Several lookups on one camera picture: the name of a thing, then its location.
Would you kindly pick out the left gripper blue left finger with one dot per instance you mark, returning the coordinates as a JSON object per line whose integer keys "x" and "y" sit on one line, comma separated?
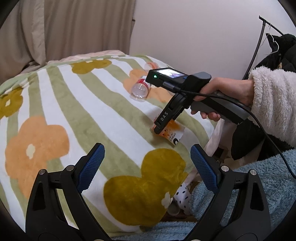
{"x": 45, "y": 219}

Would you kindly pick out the polka dot white bag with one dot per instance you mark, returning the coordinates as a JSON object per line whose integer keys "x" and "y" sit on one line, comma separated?
{"x": 180, "y": 202}

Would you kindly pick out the right bare hand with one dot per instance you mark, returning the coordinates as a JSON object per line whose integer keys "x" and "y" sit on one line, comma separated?
{"x": 241, "y": 90}

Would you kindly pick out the flower striped blanket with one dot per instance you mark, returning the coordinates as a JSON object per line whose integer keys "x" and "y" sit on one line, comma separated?
{"x": 53, "y": 116}

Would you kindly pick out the beige left curtain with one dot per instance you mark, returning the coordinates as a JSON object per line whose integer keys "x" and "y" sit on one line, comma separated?
{"x": 36, "y": 32}

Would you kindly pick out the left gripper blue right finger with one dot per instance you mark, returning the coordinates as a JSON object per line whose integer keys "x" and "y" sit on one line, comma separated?
{"x": 250, "y": 218}

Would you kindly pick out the black camera with screen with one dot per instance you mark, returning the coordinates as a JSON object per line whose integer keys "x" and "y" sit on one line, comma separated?
{"x": 166, "y": 78}

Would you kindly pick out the black hanging coat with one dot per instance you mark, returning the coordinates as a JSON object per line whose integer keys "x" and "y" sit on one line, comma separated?
{"x": 283, "y": 51}

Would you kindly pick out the white fleece right sleeve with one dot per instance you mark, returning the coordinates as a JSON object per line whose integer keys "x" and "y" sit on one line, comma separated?
{"x": 274, "y": 102}

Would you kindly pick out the red label clear bottle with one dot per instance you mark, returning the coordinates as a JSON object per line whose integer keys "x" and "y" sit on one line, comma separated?
{"x": 140, "y": 90}

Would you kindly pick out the black clothes rack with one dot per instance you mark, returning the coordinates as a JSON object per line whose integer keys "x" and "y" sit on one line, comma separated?
{"x": 271, "y": 26}

